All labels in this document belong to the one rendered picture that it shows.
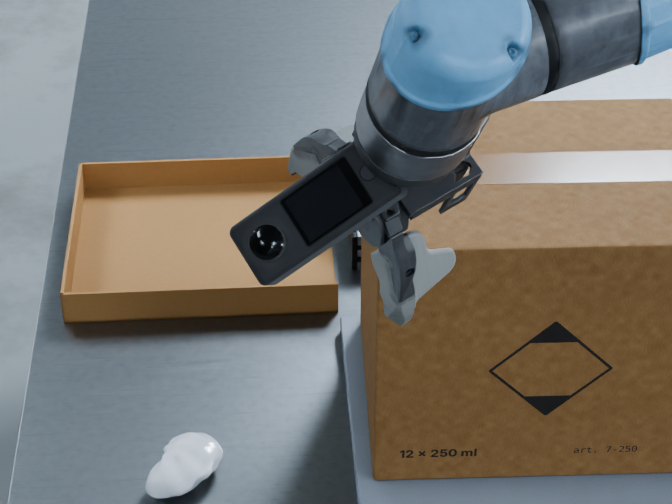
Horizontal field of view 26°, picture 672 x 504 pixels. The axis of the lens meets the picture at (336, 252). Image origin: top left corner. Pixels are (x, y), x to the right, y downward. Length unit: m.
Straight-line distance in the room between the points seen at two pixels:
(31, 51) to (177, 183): 2.12
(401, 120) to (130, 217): 0.95
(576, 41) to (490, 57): 0.07
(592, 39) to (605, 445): 0.62
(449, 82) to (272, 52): 1.32
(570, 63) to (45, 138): 2.75
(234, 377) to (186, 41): 0.74
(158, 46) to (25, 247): 1.12
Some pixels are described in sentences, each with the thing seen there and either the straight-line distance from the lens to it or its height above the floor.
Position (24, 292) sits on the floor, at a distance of 3.04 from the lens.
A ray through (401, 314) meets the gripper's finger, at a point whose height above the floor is 1.17.
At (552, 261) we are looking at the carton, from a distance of 1.23.
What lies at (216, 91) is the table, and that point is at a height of 0.83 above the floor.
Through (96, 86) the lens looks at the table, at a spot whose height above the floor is 0.83.
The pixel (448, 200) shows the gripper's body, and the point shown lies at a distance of 1.01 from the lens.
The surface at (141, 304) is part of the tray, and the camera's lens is 1.59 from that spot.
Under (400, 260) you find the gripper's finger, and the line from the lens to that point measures 0.99.
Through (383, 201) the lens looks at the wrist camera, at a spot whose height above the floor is 1.31.
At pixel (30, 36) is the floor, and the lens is 3.98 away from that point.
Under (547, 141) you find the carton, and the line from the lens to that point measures 1.36.
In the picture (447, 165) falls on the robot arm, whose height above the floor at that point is 1.35.
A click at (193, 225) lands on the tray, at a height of 0.83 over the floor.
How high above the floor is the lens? 1.84
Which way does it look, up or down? 37 degrees down
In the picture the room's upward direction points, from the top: straight up
